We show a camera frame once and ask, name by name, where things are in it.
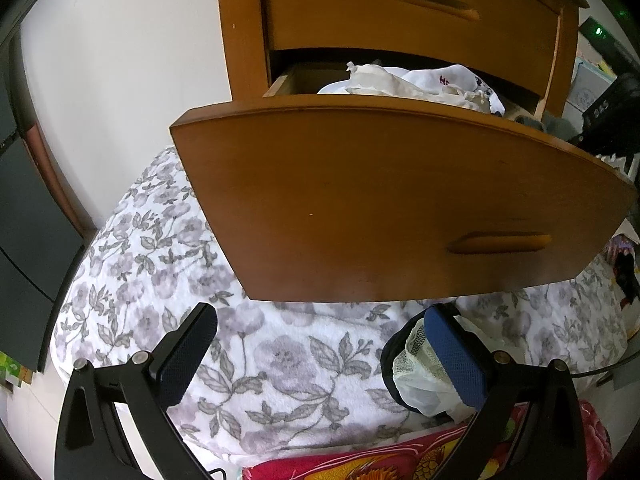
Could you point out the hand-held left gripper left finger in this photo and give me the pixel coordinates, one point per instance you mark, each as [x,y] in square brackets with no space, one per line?
[175,360]

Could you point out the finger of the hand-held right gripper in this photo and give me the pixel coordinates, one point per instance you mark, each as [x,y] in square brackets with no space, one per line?
[579,140]

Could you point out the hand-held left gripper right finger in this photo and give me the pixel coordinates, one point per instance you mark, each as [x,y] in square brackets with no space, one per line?
[457,355]

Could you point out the grey cloth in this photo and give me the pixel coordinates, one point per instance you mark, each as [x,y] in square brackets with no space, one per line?
[542,125]

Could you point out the white cat-print sock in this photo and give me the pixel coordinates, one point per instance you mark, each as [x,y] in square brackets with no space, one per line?
[450,77]

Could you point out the cream lace garment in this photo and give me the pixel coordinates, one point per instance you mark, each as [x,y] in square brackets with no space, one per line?
[375,82]

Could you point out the grey floral blanket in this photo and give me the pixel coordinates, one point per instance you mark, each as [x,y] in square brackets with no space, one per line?
[280,360]

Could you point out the colourful toys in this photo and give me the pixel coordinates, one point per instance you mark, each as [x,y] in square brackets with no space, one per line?
[627,270]

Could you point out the red printed blanket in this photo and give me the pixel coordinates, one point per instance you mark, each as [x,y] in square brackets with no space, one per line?
[360,467]

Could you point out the green packets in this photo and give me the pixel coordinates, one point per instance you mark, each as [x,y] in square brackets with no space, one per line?
[15,372]

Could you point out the dark grey cabinet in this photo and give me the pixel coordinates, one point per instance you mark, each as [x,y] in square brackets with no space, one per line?
[30,240]

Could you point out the brown door frame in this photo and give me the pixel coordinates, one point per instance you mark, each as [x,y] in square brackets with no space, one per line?
[55,175]

